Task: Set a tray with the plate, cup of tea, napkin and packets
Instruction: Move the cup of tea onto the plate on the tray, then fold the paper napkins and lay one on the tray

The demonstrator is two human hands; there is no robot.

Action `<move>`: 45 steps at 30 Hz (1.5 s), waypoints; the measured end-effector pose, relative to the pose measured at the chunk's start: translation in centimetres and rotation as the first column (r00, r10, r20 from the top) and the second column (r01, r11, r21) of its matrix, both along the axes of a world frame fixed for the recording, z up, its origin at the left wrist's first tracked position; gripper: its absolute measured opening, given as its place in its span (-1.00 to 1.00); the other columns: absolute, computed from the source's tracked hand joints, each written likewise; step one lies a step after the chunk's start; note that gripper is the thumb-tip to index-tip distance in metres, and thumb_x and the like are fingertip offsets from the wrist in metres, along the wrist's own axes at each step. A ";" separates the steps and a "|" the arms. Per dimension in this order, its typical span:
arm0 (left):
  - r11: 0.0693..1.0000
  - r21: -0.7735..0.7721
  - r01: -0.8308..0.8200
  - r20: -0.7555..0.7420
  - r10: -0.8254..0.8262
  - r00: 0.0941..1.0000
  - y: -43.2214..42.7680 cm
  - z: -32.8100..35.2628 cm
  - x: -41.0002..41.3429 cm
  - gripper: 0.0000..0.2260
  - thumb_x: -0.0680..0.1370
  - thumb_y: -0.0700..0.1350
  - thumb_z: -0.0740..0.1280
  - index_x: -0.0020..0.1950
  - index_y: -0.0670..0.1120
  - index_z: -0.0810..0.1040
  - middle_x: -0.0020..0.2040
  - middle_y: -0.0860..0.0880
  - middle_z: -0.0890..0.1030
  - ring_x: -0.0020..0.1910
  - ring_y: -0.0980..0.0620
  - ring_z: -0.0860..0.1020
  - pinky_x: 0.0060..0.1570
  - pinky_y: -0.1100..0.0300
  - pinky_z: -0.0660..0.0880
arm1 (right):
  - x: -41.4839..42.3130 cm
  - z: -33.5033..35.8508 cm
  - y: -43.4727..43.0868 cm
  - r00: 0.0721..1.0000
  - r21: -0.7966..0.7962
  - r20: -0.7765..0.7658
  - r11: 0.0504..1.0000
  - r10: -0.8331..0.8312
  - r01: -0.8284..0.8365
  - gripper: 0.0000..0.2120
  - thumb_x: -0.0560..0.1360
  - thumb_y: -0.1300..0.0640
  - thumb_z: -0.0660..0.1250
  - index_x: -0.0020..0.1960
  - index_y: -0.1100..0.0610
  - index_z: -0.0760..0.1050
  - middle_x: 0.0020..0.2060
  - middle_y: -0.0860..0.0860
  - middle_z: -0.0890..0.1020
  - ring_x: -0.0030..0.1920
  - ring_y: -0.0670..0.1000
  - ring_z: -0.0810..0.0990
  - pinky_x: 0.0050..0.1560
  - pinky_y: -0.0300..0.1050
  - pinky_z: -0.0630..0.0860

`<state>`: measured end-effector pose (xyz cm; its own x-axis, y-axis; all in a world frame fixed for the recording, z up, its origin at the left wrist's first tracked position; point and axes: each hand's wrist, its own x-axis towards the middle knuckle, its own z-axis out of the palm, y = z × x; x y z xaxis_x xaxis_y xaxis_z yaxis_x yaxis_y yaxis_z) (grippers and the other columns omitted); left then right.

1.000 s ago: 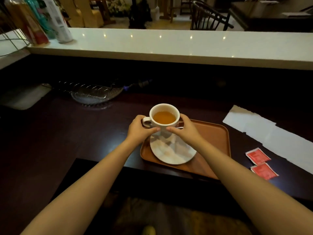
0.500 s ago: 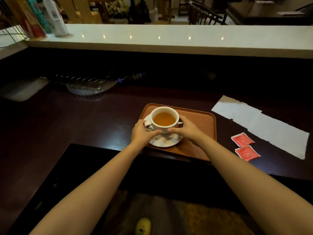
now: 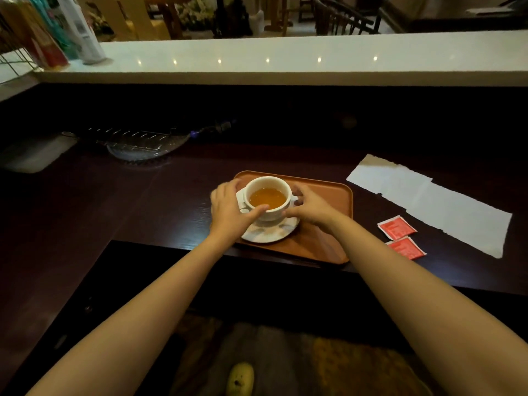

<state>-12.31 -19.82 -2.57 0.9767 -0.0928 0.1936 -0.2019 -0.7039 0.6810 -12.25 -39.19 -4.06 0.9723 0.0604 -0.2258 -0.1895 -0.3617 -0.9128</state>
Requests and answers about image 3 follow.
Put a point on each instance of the white flower bunch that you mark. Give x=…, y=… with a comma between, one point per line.
x=196, y=12

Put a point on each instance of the red sachet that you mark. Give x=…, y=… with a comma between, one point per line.
x=397, y=228
x=406, y=247

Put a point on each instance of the person's left hand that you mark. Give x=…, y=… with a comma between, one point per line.
x=225, y=214

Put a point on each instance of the white saucer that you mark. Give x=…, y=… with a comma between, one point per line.
x=272, y=232

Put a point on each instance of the white counter ledge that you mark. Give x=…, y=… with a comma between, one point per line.
x=288, y=57

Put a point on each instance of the patterned brown rug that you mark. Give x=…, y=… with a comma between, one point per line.
x=330, y=362

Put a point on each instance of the amber tea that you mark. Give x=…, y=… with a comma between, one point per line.
x=267, y=197

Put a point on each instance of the dark sofa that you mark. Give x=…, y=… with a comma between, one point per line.
x=453, y=14

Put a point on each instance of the yellow banana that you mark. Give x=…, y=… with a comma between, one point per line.
x=240, y=380

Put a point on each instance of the white tea cup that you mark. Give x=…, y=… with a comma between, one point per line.
x=273, y=183

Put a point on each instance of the white folded cloth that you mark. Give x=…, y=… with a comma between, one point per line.
x=35, y=154

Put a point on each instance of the light wooden chair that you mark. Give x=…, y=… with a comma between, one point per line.
x=136, y=18

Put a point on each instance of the white paper towel strip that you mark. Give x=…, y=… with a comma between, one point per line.
x=445, y=206

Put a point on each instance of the person's right hand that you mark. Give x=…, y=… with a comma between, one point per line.
x=315, y=210

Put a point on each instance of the person's right forearm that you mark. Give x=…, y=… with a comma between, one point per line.
x=425, y=309

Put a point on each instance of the dark wooden chair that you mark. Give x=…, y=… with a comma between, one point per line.
x=344, y=16

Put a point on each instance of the person's left thumb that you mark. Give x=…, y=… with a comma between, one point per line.
x=258, y=211

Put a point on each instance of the white tube bottle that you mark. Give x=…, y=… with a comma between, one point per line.
x=82, y=32

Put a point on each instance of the orange-brown serving tray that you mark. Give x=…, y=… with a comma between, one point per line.
x=326, y=197

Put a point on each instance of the person's right thumb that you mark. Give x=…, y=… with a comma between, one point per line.
x=293, y=211

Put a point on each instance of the orange red packet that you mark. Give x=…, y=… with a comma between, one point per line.
x=35, y=37

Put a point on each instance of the teal bottle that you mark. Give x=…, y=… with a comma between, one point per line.
x=55, y=28

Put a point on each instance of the person's left forearm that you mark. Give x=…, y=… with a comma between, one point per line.
x=136, y=325

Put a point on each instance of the clear glass dish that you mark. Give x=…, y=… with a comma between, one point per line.
x=142, y=148

